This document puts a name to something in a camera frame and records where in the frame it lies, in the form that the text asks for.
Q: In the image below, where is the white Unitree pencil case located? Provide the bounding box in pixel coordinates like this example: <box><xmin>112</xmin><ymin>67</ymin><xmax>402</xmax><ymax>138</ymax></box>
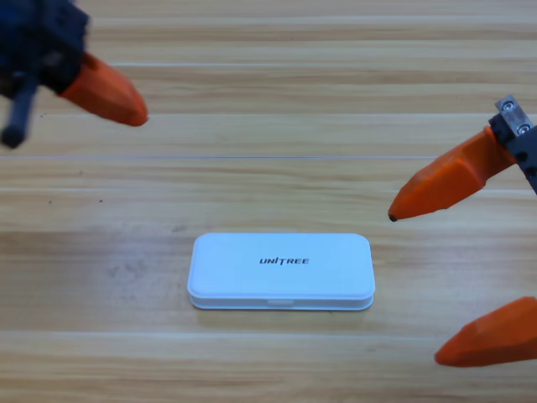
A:
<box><xmin>186</xmin><ymin>233</ymin><xmax>376</xmax><ymax>312</ymax></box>

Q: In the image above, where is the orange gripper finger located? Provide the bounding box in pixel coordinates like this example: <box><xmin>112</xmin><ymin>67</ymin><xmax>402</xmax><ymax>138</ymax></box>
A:
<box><xmin>434</xmin><ymin>296</ymin><xmax>537</xmax><ymax>369</ymax></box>

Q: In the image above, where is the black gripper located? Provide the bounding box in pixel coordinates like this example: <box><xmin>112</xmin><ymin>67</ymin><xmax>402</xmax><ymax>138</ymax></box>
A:
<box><xmin>0</xmin><ymin>0</ymin><xmax>149</xmax><ymax>150</ymax></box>
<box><xmin>387</xmin><ymin>94</ymin><xmax>537</xmax><ymax>223</ymax></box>

